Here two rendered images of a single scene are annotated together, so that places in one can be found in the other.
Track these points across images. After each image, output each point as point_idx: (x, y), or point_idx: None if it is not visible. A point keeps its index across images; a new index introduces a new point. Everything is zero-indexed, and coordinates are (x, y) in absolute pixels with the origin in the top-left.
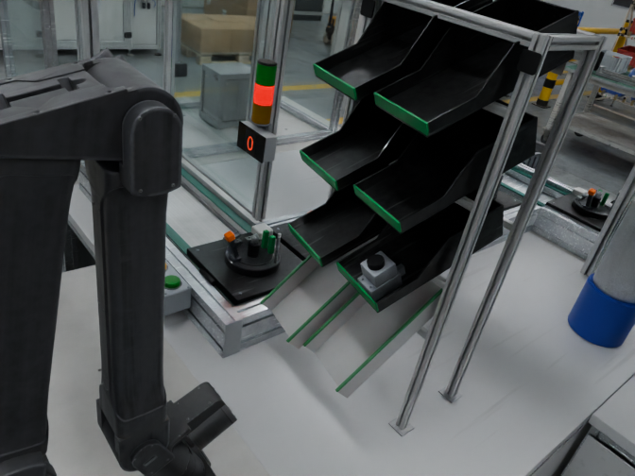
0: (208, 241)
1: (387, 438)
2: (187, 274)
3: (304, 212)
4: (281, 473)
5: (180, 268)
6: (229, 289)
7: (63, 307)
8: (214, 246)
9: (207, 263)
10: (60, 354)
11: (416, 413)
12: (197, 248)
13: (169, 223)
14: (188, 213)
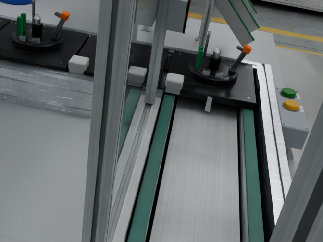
0: (208, 128)
1: (212, 41)
2: (270, 94)
3: (90, 83)
4: (273, 57)
5: (273, 99)
6: (251, 70)
7: None
8: (231, 94)
9: (251, 88)
10: None
11: (186, 37)
12: (247, 99)
13: (229, 163)
14: (195, 164)
